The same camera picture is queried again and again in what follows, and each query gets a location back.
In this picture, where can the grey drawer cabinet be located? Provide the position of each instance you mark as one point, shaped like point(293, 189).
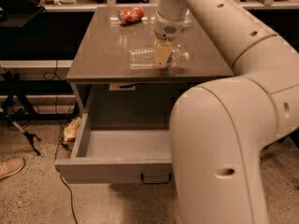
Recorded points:
point(112, 53)

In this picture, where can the open grey top drawer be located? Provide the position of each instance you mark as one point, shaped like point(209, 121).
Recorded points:
point(117, 156)

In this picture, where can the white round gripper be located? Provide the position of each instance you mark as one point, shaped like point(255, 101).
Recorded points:
point(167, 29)

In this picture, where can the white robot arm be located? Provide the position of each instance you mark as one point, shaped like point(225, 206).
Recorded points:
point(219, 128)

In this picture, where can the clear plastic water bottle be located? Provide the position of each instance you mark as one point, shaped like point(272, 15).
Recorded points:
point(144, 59)

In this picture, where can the black drawer handle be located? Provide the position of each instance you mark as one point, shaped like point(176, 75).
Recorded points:
point(156, 180)

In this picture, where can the black desk at left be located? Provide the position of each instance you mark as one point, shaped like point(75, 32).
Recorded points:
point(16, 13)

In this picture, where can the crushed orange soda can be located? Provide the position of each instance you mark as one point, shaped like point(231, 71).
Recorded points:
point(130, 15)

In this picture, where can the black tripod stand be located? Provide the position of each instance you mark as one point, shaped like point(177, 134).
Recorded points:
point(27, 111)

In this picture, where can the tan shoe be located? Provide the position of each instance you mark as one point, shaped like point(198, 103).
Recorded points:
point(11, 167)

